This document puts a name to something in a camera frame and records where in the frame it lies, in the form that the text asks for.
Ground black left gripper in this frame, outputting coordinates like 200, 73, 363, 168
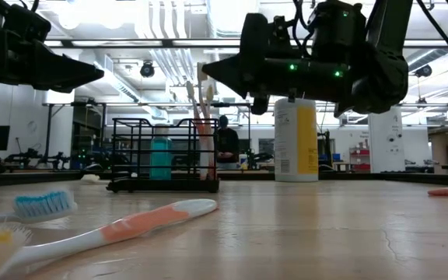
0, 29, 105, 94

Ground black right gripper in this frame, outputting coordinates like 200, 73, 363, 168
201, 12, 365, 117

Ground white canister with yellow label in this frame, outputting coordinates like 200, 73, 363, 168
273, 96, 320, 183

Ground teal bottle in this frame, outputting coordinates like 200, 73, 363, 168
149, 126, 173, 180

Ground person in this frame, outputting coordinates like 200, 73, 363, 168
215, 114, 243, 164

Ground black ceiling spotlight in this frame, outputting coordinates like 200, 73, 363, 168
139, 60, 156, 79
416, 64, 433, 79

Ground background robot arms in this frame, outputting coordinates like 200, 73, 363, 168
4, 147, 72, 172

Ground blue and white toothbrush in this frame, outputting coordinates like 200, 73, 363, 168
0, 189, 79, 226

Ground red storage shelf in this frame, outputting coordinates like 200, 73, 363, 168
348, 146, 371, 172

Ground white pillar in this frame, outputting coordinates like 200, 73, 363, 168
367, 105, 404, 174

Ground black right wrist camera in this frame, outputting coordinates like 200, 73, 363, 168
269, 15, 301, 59

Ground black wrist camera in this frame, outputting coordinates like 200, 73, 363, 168
269, 15, 301, 59
2, 3, 53, 44

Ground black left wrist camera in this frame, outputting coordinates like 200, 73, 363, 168
2, 3, 53, 44

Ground black background gantry frame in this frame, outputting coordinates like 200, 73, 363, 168
43, 100, 253, 172

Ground black wire toothbrush holder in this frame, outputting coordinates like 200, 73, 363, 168
106, 117, 221, 194

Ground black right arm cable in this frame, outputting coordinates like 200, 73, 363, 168
292, 0, 448, 79

